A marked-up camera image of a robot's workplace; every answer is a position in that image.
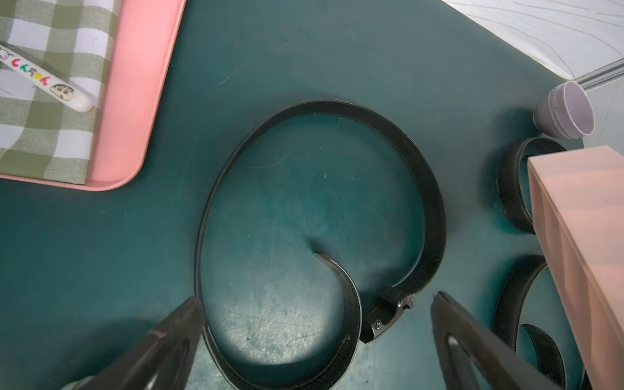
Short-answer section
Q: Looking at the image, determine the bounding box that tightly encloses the green checkered cloth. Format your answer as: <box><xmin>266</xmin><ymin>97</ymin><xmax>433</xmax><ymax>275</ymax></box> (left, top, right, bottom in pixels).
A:
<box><xmin>1</xmin><ymin>1</ymin><xmax>122</xmax><ymax>185</ymax></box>

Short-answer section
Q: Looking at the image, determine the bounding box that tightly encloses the dark green table mat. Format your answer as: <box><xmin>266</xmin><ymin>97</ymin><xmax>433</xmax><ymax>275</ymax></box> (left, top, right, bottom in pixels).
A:
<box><xmin>1</xmin><ymin>1</ymin><xmax>561</xmax><ymax>389</ymax></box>

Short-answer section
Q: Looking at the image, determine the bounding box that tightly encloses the pink plastic tray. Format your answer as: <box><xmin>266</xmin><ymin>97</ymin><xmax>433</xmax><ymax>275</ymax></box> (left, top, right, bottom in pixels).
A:
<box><xmin>1</xmin><ymin>1</ymin><xmax>185</xmax><ymax>191</ymax></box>

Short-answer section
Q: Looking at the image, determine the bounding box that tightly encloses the pink compartment storage box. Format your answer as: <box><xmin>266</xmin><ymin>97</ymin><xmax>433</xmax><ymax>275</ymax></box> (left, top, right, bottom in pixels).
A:
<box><xmin>528</xmin><ymin>146</ymin><xmax>623</xmax><ymax>389</ymax></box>

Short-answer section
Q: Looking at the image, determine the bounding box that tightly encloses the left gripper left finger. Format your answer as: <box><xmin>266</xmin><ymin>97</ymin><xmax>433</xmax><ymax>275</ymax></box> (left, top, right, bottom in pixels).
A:
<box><xmin>64</xmin><ymin>297</ymin><xmax>205</xmax><ymax>389</ymax></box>

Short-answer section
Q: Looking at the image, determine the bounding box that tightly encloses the white cartoon handle spoon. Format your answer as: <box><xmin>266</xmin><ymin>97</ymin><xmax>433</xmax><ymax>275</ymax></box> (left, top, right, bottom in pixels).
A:
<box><xmin>1</xmin><ymin>45</ymin><xmax>94</xmax><ymax>113</ymax></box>

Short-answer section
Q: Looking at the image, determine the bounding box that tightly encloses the purple small bowl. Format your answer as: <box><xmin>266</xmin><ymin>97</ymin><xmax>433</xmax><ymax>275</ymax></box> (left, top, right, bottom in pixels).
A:
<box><xmin>533</xmin><ymin>81</ymin><xmax>596</xmax><ymax>140</ymax></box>

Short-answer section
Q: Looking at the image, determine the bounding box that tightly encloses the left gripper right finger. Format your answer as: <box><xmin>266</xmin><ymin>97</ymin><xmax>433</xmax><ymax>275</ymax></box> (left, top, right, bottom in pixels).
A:
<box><xmin>431</xmin><ymin>292</ymin><xmax>559</xmax><ymax>389</ymax></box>

